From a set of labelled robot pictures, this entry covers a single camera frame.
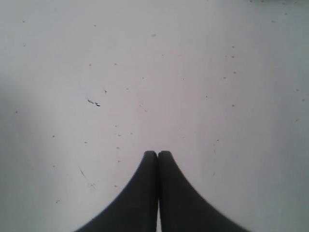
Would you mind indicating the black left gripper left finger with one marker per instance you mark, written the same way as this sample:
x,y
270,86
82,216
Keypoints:
x,y
135,208

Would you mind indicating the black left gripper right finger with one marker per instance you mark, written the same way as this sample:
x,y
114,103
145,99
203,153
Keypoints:
x,y
182,208

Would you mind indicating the spilled yellow grains on table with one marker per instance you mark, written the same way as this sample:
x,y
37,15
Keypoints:
x,y
217,82

